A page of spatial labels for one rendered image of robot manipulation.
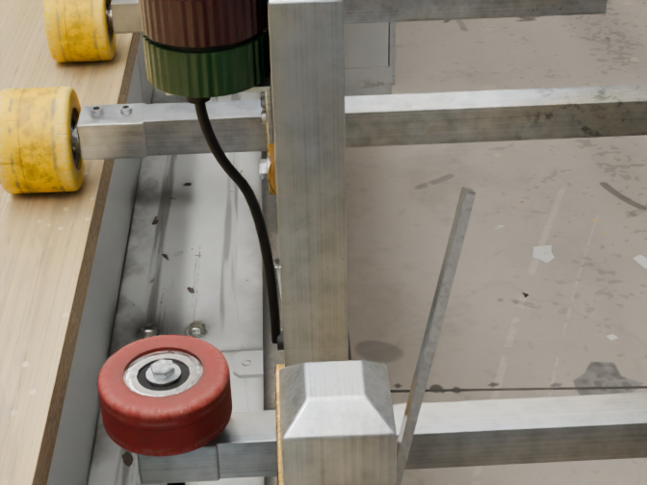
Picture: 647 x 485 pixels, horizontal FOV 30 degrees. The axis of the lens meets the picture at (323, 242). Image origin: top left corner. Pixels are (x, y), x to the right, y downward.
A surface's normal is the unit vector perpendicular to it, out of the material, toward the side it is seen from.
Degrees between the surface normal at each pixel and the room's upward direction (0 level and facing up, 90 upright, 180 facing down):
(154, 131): 90
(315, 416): 45
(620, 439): 90
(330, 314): 90
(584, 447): 90
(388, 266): 0
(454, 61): 0
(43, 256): 0
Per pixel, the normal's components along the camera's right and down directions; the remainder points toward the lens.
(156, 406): -0.02, -0.85
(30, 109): 0.00, -0.47
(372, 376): 0.69, -0.63
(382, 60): 0.05, 0.53
